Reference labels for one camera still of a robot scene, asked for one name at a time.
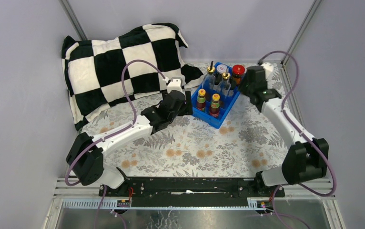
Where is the yellow cap sauce bottle front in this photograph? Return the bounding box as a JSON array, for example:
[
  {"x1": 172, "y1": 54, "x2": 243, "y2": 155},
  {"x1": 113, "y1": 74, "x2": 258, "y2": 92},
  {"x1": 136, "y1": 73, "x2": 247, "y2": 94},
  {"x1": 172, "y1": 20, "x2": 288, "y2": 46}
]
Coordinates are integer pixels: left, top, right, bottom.
[{"x1": 196, "y1": 89, "x2": 206, "y2": 112}]

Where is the yellow cap sauce bottle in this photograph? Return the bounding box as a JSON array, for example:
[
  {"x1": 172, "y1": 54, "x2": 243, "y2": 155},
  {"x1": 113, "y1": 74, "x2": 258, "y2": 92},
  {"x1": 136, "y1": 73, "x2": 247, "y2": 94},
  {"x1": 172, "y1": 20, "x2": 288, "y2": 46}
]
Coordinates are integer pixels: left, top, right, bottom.
[
  {"x1": 196, "y1": 89, "x2": 206, "y2": 112},
  {"x1": 209, "y1": 93, "x2": 220, "y2": 118}
]

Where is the red lid chili sauce jar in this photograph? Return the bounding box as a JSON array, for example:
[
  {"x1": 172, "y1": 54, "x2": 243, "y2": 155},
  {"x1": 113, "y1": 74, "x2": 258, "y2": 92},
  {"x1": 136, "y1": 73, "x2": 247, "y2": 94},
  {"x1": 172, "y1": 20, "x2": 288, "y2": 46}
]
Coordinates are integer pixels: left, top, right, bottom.
[{"x1": 232, "y1": 64, "x2": 246, "y2": 86}]

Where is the blue plastic divided bin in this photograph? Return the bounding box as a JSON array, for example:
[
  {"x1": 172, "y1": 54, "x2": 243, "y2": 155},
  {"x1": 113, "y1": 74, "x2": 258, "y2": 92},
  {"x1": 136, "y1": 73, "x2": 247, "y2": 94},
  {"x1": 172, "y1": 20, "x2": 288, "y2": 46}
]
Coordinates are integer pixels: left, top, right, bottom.
[{"x1": 192, "y1": 62, "x2": 239, "y2": 129}]

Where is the glass oil bottle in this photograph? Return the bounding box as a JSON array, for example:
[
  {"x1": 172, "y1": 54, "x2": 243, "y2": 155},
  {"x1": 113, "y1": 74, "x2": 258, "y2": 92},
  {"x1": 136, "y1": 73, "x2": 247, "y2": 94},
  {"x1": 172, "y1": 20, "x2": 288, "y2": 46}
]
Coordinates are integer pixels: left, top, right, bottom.
[
  {"x1": 216, "y1": 69, "x2": 231, "y2": 100},
  {"x1": 202, "y1": 61, "x2": 216, "y2": 96}
]

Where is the glass oil bottle front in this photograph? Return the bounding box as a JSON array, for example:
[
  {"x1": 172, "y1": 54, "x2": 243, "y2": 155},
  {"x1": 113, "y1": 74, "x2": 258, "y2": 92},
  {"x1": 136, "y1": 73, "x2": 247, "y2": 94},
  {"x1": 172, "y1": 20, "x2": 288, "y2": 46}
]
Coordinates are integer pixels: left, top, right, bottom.
[{"x1": 202, "y1": 61, "x2": 216, "y2": 96}]

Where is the white lid brown sauce jar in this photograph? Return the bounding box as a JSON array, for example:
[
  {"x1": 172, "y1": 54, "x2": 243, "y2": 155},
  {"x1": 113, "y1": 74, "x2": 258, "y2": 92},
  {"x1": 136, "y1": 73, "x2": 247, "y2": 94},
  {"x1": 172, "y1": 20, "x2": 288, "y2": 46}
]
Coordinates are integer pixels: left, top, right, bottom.
[{"x1": 215, "y1": 64, "x2": 228, "y2": 81}]

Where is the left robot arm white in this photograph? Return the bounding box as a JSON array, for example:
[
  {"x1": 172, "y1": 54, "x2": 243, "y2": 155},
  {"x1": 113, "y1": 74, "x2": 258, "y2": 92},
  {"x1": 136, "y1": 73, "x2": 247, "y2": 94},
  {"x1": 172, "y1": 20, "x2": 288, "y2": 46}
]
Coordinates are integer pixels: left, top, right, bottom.
[{"x1": 65, "y1": 90, "x2": 193, "y2": 196}]

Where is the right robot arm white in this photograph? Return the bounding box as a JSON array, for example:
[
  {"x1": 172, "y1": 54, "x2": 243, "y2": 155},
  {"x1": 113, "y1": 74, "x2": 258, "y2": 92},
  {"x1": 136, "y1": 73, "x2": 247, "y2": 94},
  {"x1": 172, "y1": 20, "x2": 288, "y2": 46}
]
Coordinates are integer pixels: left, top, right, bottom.
[{"x1": 238, "y1": 63, "x2": 329, "y2": 197}]

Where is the floral tablecloth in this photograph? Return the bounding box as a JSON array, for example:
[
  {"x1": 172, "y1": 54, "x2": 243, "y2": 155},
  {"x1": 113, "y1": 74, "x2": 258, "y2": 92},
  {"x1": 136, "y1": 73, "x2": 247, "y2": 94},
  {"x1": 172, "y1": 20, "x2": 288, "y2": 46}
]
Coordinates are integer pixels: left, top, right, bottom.
[{"x1": 69, "y1": 62, "x2": 300, "y2": 178}]

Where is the black white checkered blanket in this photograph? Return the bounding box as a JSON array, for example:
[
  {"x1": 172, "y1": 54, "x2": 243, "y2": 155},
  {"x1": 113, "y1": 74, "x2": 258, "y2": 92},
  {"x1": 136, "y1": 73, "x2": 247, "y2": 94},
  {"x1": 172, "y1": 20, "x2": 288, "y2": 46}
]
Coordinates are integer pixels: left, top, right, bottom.
[{"x1": 61, "y1": 23, "x2": 203, "y2": 130}]

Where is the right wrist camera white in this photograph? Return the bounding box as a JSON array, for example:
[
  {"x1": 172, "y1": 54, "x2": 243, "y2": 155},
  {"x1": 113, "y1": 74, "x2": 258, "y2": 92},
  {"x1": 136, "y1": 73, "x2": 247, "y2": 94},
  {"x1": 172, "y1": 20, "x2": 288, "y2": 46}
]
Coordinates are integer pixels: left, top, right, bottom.
[{"x1": 260, "y1": 62, "x2": 274, "y2": 80}]

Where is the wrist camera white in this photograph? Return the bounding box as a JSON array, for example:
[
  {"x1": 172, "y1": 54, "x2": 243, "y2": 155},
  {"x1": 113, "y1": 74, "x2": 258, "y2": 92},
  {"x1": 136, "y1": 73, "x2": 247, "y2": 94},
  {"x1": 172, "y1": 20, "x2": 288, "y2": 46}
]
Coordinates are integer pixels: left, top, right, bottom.
[
  {"x1": 260, "y1": 62, "x2": 274, "y2": 80},
  {"x1": 166, "y1": 78, "x2": 183, "y2": 94}
]

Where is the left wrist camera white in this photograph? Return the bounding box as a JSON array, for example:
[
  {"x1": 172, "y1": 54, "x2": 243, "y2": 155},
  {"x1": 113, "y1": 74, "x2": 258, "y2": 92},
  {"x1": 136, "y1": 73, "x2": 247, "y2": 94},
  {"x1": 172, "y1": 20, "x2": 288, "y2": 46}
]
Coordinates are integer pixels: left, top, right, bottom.
[{"x1": 166, "y1": 78, "x2": 183, "y2": 94}]

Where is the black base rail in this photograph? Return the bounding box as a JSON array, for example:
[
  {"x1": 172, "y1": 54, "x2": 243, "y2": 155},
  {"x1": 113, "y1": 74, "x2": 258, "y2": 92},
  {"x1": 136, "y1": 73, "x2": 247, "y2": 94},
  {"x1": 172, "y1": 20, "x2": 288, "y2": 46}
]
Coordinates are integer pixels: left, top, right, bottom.
[{"x1": 99, "y1": 177, "x2": 275, "y2": 208}]

